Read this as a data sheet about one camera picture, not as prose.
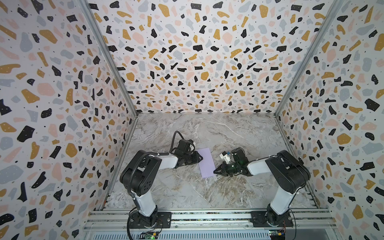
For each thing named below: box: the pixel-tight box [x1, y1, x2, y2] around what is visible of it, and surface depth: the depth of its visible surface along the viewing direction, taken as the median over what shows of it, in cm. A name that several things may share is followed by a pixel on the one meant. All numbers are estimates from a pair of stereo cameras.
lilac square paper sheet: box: [196, 147, 216, 179], surface depth 95 cm
